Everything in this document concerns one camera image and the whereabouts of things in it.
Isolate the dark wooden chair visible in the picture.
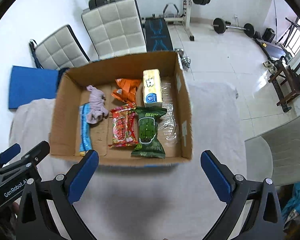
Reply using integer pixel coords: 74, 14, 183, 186
268, 56, 300, 113

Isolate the black blue weight bench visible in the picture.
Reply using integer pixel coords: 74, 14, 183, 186
144, 18, 174, 52

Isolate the purple soft cloth toy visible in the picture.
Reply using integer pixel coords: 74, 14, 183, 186
87, 85, 109, 125

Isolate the red snack packet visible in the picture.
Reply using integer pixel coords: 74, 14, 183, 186
109, 103, 138, 148

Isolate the blue long snack packet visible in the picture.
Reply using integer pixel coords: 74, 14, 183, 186
79, 103, 93, 156

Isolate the blue foam mat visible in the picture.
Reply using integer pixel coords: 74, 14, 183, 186
8, 66, 58, 109

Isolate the small dumbbell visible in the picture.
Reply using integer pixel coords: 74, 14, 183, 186
174, 48, 191, 70

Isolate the green snack packet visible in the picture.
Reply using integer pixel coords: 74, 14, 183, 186
131, 106, 167, 159

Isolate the black speaker box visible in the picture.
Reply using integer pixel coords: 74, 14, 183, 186
262, 28, 275, 43

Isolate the right white padded chair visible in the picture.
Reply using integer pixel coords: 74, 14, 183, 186
82, 0, 147, 60

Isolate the grey table cloth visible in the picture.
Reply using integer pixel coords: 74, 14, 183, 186
8, 81, 248, 240

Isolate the floor barbell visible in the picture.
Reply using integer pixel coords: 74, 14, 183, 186
212, 18, 255, 37

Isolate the white padded chair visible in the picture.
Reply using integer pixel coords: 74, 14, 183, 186
82, 0, 147, 60
29, 24, 90, 70

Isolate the left white padded chair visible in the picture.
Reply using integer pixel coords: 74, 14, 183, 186
29, 24, 90, 70

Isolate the orange snack packet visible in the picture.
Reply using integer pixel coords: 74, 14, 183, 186
111, 78, 141, 103

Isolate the yellow tissue pack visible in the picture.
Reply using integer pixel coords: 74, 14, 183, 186
143, 69, 163, 107

